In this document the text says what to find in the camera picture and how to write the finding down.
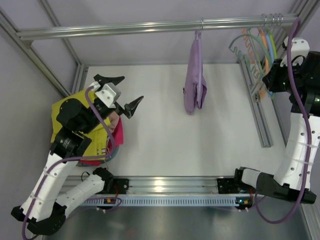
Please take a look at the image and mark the yellow trousers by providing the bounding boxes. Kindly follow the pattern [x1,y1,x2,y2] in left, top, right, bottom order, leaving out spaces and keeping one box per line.
[49,90,113,161]

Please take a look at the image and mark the purple trousers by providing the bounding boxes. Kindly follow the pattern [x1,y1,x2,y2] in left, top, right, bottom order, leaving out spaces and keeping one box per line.
[183,38,207,115]

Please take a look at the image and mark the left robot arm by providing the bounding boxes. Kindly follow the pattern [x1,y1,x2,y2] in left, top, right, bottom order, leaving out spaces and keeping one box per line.
[11,75,142,239]

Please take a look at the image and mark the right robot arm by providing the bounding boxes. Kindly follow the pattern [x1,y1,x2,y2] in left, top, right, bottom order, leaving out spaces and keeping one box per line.
[234,51,320,204]

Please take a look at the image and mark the orange clothes hanger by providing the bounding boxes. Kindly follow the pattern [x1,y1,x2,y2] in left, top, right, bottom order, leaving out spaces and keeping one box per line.
[241,28,270,99]

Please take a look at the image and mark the pink cloth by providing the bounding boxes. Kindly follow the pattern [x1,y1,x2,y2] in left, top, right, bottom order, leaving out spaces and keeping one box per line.
[107,111,120,133]

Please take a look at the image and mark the magenta cloth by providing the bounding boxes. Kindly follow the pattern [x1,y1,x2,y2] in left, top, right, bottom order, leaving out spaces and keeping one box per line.
[83,117,124,157]

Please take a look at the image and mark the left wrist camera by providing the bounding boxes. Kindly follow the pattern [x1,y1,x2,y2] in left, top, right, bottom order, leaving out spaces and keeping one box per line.
[89,81,122,109]

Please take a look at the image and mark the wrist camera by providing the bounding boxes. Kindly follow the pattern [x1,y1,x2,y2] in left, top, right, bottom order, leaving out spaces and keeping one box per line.
[280,37,310,67]
[89,81,122,109]

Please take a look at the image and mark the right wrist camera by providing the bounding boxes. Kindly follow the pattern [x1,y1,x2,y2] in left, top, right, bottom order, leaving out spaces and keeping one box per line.
[280,37,310,67]

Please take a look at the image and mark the aluminium hanging rail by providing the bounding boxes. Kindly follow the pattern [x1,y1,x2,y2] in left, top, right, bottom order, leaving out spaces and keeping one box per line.
[16,13,297,41]

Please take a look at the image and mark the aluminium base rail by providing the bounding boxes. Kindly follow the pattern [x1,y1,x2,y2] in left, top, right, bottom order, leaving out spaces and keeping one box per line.
[59,175,308,198]

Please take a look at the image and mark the slotted cable duct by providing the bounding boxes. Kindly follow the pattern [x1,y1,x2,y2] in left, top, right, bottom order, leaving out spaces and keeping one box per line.
[81,196,251,207]

